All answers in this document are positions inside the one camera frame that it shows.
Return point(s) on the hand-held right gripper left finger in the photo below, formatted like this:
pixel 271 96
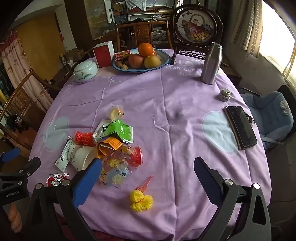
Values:
pixel 86 183

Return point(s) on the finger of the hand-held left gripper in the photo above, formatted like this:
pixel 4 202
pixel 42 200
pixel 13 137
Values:
pixel 9 155
pixel 31 165

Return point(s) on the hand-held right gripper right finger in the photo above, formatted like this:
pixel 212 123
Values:
pixel 205 178

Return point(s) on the clear floral plastic wrapper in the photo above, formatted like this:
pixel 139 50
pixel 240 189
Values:
pixel 113 162

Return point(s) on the red foam net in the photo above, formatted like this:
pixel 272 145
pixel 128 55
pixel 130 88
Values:
pixel 84 138

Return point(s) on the orange packet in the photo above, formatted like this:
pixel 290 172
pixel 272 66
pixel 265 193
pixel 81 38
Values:
pixel 112 143

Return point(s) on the person's left hand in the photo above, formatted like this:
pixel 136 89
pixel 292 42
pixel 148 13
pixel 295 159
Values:
pixel 14 219

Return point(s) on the printed paper cup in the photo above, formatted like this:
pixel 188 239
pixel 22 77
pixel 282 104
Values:
pixel 79 156

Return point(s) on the red white snack packet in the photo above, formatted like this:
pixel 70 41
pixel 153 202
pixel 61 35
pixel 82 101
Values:
pixel 54 180

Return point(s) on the white paper packet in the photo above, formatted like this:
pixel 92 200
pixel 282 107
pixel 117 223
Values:
pixel 62 160

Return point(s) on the white green packet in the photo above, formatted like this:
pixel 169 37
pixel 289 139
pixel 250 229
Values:
pixel 103 131

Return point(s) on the red plastic cup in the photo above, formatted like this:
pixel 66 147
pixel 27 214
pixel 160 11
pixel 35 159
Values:
pixel 136 156

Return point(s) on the carved wooden chair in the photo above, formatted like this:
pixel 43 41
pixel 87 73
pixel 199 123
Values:
pixel 20 99

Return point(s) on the orange red wrapper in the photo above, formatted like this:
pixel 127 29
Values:
pixel 145 183

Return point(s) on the black phone in case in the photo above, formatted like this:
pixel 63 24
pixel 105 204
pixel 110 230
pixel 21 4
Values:
pixel 241 127

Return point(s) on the clear jelly cup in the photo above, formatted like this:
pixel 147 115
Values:
pixel 114 113

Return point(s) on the grey bottle cap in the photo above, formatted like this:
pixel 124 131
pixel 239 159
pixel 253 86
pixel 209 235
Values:
pixel 225 95

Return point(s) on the blue cushioned chair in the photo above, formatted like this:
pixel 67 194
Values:
pixel 270 115

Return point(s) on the floral curtain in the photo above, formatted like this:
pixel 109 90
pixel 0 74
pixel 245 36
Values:
pixel 13 58

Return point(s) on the pale green lidded jar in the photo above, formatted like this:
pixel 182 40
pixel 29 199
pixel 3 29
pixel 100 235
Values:
pixel 85 70

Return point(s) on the steel bottle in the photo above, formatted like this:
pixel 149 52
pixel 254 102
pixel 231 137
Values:
pixel 211 64

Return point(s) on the walnut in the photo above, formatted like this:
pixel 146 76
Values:
pixel 124 67
pixel 118 63

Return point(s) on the blue fruit plate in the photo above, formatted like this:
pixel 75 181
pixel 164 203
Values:
pixel 163 62

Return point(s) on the yellow apple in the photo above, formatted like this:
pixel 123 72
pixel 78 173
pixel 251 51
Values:
pixel 152 62

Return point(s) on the red and white box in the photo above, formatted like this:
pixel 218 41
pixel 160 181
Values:
pixel 101 55

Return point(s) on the red apple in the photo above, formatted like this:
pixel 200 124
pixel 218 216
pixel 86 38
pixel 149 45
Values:
pixel 136 60

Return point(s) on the red yellow snack packet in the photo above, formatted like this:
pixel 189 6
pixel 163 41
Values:
pixel 121 55

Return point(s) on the orange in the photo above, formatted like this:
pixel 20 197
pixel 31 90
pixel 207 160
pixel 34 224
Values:
pixel 145 49

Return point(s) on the round framed basket picture stand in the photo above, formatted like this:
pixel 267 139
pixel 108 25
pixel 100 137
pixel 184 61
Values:
pixel 196 27

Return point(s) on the window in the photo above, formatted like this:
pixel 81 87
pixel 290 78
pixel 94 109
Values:
pixel 279 39

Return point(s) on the striped curtain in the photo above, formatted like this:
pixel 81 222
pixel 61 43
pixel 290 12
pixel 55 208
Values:
pixel 247 25

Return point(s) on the glass door cabinet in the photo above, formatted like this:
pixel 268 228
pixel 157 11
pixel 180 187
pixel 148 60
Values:
pixel 97 18

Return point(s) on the dark wooden armchair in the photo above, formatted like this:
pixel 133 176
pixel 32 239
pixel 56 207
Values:
pixel 142 30

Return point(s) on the bookshelf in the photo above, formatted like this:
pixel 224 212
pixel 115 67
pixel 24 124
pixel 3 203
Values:
pixel 148 11

